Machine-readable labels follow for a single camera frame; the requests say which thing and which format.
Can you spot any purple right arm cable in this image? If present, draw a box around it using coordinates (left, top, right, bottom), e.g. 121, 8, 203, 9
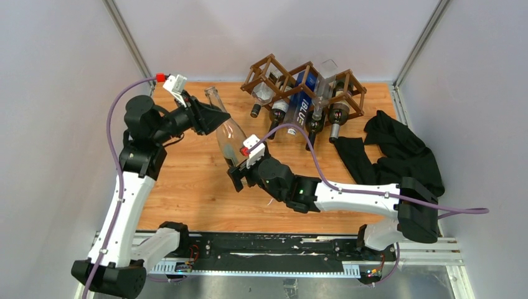
255, 123, 490, 216

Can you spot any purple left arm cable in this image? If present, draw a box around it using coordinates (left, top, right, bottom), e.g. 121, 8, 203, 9
80, 75, 159, 299

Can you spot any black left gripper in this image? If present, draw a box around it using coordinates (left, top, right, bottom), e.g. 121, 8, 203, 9
152, 89, 229, 143

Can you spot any brown wooden wine rack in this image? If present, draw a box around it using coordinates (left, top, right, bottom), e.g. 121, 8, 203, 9
240, 54, 367, 120

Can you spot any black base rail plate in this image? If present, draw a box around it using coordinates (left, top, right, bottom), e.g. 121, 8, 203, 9
150, 232, 396, 278

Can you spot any tall clear glass bottle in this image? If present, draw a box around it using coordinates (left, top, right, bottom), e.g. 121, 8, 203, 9
312, 59, 337, 121

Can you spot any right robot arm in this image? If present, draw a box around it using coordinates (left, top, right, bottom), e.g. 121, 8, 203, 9
227, 158, 438, 260

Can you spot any blue square bottle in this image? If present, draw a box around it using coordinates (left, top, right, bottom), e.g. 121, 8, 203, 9
284, 71, 317, 136

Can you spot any clear whisky bottle black label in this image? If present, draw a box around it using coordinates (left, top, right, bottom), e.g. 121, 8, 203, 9
250, 67, 281, 118

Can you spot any dark wine bottle white label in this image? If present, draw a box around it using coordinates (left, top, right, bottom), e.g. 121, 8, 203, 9
268, 95, 291, 131

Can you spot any clear bottle with dark label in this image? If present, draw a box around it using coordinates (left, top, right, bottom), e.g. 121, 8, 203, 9
204, 86, 247, 167

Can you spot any black cloth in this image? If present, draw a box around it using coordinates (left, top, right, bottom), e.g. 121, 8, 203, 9
333, 110, 445, 197

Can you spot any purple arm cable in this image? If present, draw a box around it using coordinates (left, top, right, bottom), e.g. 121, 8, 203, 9
80, 75, 159, 299
255, 123, 490, 216

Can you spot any dark wine bottle middle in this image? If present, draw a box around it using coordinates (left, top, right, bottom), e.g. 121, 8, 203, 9
305, 118, 324, 151

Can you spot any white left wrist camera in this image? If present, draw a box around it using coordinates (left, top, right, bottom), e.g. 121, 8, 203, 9
163, 74, 187, 94

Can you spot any dark wine bottle silver neck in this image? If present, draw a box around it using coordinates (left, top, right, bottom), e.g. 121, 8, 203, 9
328, 97, 351, 143

